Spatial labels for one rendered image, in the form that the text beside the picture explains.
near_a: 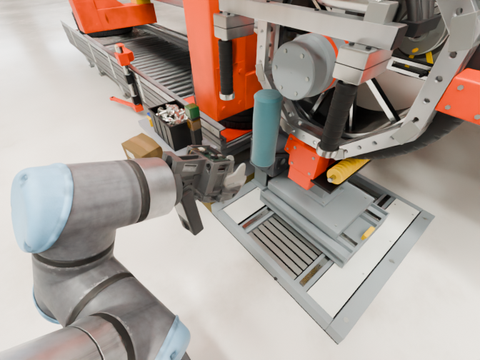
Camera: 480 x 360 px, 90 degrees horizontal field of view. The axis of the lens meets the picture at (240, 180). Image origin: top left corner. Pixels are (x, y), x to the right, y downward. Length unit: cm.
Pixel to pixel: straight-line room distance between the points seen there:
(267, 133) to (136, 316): 63
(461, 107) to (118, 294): 66
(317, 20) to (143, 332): 52
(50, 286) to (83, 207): 12
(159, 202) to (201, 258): 89
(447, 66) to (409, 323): 96
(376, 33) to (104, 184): 43
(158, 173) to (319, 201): 90
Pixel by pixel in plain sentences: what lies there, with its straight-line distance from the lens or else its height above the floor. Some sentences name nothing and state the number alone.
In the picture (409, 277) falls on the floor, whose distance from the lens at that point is 138.
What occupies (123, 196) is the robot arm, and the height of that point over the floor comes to 85.
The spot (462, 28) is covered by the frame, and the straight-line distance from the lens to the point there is 62.
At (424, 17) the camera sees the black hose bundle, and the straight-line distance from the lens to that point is 53.
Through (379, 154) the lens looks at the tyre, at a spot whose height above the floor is 61.
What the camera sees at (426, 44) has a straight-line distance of 116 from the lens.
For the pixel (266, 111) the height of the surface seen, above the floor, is 70.
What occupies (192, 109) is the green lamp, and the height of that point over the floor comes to 66.
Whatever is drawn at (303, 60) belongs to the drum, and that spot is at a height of 88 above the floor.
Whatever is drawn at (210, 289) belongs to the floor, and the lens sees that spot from 115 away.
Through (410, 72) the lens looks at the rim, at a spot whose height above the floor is 84.
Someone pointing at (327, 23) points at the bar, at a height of 97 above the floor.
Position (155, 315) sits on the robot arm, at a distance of 33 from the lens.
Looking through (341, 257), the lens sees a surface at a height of 15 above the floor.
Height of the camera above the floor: 106
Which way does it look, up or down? 44 degrees down
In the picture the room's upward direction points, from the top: straight up
